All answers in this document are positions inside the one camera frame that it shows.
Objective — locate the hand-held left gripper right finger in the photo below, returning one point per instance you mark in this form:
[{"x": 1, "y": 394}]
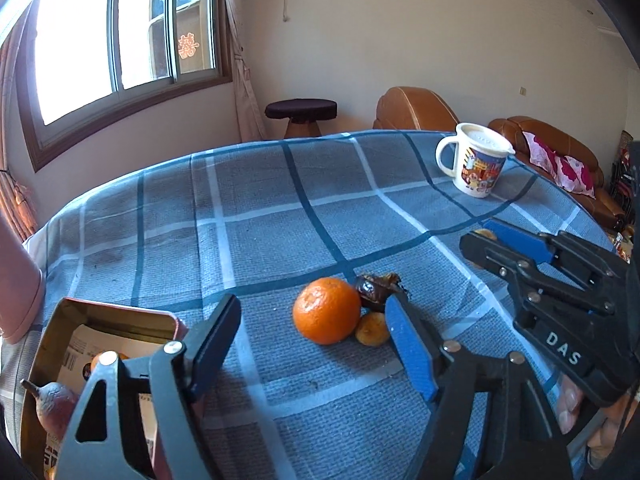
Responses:
[{"x": 410, "y": 350}]

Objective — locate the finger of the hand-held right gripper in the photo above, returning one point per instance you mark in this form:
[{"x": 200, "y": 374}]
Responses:
[
  {"x": 492, "y": 257},
  {"x": 520, "y": 242}
]

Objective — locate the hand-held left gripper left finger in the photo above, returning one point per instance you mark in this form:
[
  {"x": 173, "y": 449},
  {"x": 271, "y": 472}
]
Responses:
[{"x": 215, "y": 340}]

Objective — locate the oval kumquat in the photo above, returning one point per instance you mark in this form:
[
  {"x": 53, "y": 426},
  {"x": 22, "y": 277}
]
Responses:
[{"x": 484, "y": 234}]

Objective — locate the pink metal tin box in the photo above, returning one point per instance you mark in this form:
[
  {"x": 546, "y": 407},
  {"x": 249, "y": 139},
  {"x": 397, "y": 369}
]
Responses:
[{"x": 125, "y": 322}]

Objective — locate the large orange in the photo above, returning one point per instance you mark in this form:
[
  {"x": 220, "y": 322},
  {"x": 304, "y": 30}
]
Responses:
[
  {"x": 326, "y": 312},
  {"x": 104, "y": 361}
]

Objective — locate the dark red pear fruit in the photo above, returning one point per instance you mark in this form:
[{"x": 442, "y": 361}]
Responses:
[{"x": 52, "y": 405}]

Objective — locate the person's right hand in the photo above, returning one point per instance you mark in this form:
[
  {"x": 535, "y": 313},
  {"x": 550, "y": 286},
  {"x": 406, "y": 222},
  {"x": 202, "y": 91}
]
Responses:
[{"x": 570, "y": 405}]

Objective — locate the small round kumquat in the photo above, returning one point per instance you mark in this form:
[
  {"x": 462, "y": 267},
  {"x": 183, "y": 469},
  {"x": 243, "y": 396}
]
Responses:
[{"x": 372, "y": 331}]

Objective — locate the brown wrapped candy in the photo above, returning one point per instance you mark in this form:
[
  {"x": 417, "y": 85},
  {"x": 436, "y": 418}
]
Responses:
[{"x": 372, "y": 292}]

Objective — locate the pink floral cushion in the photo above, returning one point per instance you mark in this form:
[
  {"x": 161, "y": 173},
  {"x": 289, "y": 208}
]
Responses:
[{"x": 565, "y": 170}]

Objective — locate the white cartoon print mug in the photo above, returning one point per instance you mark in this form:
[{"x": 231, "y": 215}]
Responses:
[{"x": 475, "y": 170}]

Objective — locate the brown leather sofa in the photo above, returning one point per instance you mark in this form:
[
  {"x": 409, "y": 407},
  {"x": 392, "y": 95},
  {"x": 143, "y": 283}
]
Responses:
[{"x": 545, "y": 130}]

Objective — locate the dark cluttered rack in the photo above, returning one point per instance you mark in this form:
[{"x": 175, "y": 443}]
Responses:
[{"x": 622, "y": 170}]

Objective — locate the printed paper sheet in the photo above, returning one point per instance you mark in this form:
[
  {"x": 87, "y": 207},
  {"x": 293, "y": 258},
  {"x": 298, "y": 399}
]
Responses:
[{"x": 80, "y": 347}]

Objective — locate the blue plaid tablecloth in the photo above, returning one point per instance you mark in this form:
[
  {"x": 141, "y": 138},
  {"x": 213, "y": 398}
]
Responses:
[{"x": 250, "y": 200}]

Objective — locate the brown leather armchair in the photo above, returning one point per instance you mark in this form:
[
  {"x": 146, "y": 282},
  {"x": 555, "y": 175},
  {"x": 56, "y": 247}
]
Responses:
[{"x": 415, "y": 107}]

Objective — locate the pink electric kettle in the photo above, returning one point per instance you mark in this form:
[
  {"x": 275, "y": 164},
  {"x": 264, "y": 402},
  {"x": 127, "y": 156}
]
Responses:
[{"x": 20, "y": 285}]

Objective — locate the black round stool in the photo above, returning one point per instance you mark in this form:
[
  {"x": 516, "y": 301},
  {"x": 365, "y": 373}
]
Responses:
[{"x": 300, "y": 109}]

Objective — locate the pink printed curtain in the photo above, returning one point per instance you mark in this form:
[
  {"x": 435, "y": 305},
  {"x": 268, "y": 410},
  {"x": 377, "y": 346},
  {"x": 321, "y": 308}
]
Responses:
[{"x": 15, "y": 195}]

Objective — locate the plain beige curtain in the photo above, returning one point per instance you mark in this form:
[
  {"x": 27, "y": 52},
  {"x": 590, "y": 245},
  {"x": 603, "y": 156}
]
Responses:
[{"x": 245, "y": 85}]

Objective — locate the red paper window decoration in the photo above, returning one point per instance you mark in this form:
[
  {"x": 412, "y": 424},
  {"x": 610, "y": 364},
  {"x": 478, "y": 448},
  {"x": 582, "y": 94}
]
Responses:
[{"x": 188, "y": 46}]

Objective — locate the brown framed sliding window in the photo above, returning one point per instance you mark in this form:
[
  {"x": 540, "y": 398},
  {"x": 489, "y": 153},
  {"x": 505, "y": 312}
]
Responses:
[{"x": 172, "y": 20}]

